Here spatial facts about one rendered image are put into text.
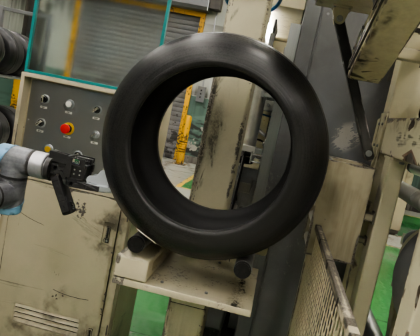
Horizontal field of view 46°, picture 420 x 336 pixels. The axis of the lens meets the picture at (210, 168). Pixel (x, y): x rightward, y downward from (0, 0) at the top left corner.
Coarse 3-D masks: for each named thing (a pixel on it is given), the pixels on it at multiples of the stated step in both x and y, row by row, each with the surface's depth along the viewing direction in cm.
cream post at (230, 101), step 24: (240, 0) 154; (264, 0) 153; (240, 24) 155; (264, 24) 154; (216, 96) 158; (240, 96) 157; (216, 120) 159; (240, 120) 158; (216, 144) 160; (240, 144) 159; (216, 168) 161; (192, 192) 162; (216, 192) 161; (168, 312) 168; (192, 312) 166
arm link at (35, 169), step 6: (36, 156) 137; (42, 156) 137; (48, 156) 138; (30, 162) 136; (36, 162) 136; (42, 162) 136; (30, 168) 136; (36, 168) 136; (42, 168) 136; (30, 174) 137; (36, 174) 137; (42, 174) 137
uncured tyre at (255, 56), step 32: (224, 32) 123; (160, 64) 120; (192, 64) 118; (224, 64) 117; (256, 64) 117; (288, 64) 119; (128, 96) 122; (160, 96) 148; (288, 96) 116; (128, 128) 122; (320, 128) 118; (128, 160) 123; (160, 160) 153; (320, 160) 119; (128, 192) 124; (160, 192) 151; (288, 192) 118; (160, 224) 123; (192, 224) 149; (224, 224) 149; (256, 224) 120; (288, 224) 121; (192, 256) 127; (224, 256) 125
